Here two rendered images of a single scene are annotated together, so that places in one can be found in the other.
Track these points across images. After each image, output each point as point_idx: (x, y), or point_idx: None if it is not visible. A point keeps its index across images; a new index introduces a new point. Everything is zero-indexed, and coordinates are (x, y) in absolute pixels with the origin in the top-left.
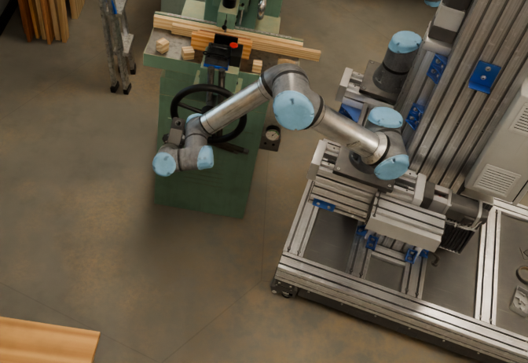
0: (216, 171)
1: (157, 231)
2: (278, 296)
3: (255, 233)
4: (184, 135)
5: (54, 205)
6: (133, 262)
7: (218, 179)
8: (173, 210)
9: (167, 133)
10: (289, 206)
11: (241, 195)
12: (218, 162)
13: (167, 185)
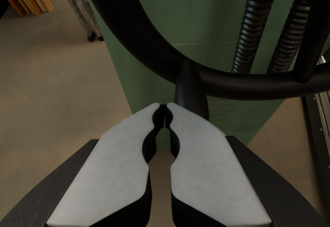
0: (221, 113)
1: (156, 186)
2: None
3: (267, 163)
4: (215, 128)
5: (40, 177)
6: None
7: (224, 121)
8: (168, 154)
9: (74, 161)
10: (288, 118)
11: (251, 130)
12: (226, 102)
13: (156, 135)
